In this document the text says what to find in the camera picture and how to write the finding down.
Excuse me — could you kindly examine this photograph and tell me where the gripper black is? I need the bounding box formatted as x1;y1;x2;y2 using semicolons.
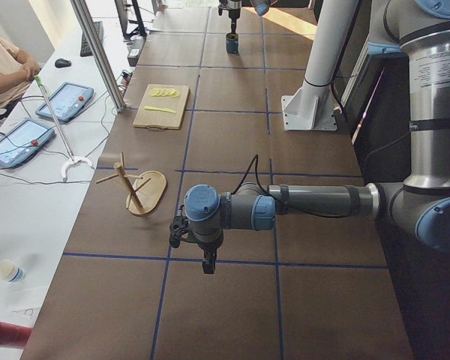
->
228;9;241;34
198;239;223;275

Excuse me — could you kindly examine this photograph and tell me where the teal mug yellow inside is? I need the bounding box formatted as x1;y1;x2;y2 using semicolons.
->
226;32;239;55

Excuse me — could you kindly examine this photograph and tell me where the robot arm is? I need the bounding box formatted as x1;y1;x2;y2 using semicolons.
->
218;0;276;35
169;1;450;274

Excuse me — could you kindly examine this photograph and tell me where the wooden cup storage rack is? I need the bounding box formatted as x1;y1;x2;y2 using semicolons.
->
95;152;167;217

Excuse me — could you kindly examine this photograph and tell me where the paper cup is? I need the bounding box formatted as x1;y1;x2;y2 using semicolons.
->
0;259;25;283

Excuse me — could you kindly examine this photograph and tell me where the bamboo cutting board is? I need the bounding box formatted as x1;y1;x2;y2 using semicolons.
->
133;83;190;130

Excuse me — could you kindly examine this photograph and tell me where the yellow plastic knife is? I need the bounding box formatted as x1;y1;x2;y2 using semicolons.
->
143;106;176;114

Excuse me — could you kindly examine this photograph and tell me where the black keyboard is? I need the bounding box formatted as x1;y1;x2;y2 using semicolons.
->
79;20;105;58

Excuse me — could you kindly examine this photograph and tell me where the white reacher grabber stick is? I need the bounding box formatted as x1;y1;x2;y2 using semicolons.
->
34;75;93;182

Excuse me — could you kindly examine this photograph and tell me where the black computer mouse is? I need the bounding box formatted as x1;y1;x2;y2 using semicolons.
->
54;58;71;68

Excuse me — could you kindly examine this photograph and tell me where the teach pendant far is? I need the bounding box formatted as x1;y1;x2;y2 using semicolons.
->
49;82;95;122

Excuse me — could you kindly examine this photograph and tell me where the teach pendant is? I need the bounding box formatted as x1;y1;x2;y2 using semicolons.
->
49;82;95;122
0;118;56;169

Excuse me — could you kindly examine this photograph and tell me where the red cylinder object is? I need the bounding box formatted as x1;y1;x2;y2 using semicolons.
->
0;322;33;349

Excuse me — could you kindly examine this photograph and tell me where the teach pendant near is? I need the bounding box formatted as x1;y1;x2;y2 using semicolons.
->
0;118;56;169

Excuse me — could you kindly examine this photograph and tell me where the seated person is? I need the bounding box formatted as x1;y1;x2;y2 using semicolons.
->
0;37;41;109

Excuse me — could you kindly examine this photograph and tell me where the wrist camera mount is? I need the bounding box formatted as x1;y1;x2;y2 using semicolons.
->
218;2;227;16
169;215;197;248

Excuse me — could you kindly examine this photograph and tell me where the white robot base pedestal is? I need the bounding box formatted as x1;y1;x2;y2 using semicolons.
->
281;0;359;131

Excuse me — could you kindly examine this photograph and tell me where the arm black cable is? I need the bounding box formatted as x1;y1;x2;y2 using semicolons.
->
232;153;356;218

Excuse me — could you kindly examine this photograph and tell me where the aluminium frame post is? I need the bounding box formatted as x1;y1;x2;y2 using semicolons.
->
70;0;126;113

